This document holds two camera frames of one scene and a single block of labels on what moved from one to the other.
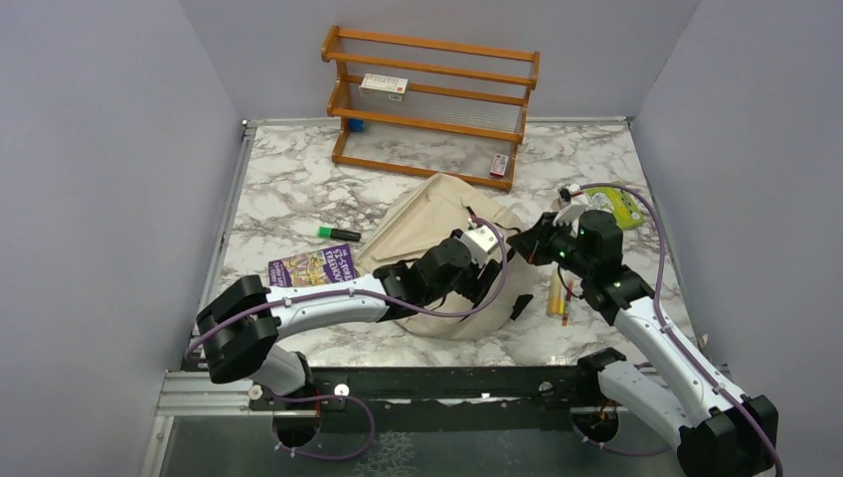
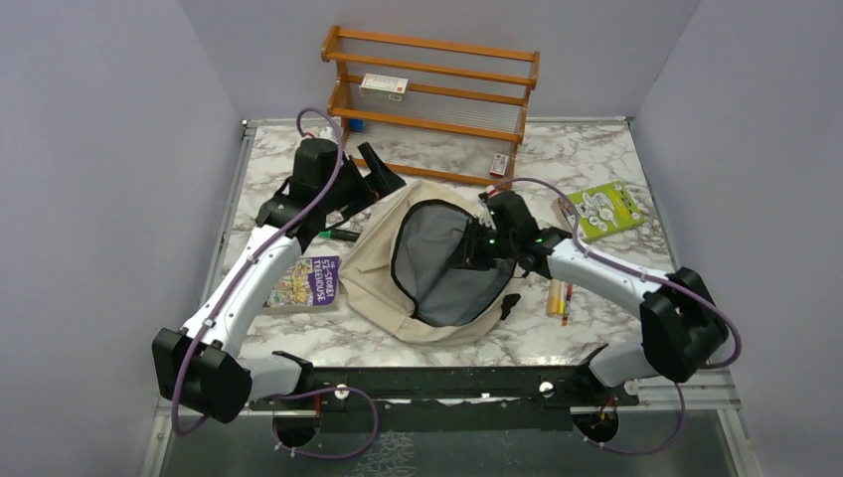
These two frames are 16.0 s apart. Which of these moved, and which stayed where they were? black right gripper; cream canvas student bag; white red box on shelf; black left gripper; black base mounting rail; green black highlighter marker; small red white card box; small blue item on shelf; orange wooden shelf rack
Moved: cream canvas student bag; black right gripper; black left gripper
Stayed: white red box on shelf; green black highlighter marker; black base mounting rail; orange wooden shelf rack; small blue item on shelf; small red white card box
